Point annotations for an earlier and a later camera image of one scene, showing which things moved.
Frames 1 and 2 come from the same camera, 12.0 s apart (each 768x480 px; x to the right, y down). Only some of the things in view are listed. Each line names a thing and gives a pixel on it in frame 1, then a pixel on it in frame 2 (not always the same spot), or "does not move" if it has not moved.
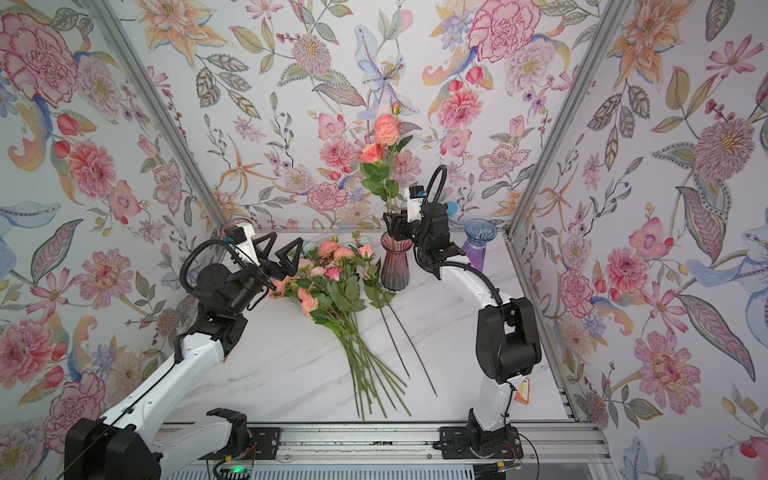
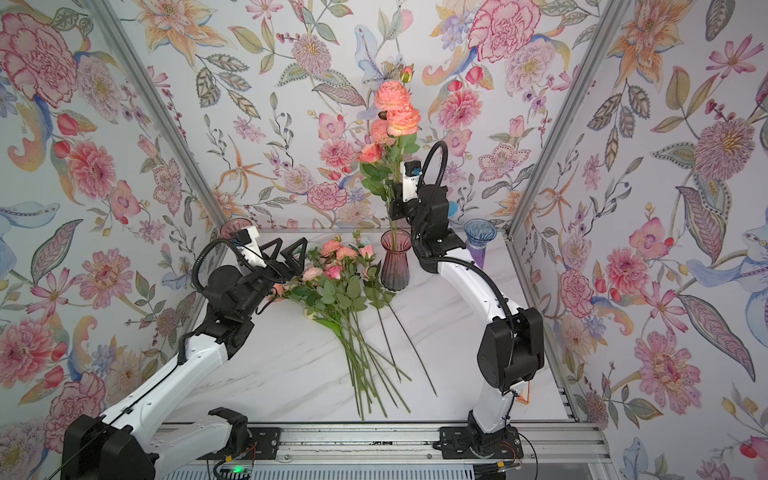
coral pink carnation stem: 386,133 → 407,74
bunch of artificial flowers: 334,283 does not move
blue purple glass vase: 478,233 does not move
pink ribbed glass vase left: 231,223 does not move
